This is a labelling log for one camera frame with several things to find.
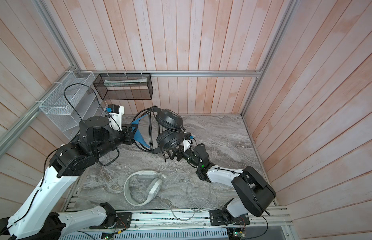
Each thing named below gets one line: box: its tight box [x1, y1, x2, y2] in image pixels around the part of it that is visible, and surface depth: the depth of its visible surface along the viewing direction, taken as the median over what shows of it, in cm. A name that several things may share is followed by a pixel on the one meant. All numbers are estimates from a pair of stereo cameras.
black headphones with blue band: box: [130, 106, 186, 154], surface depth 50 cm
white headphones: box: [123, 170, 167, 207], surface depth 80 cm
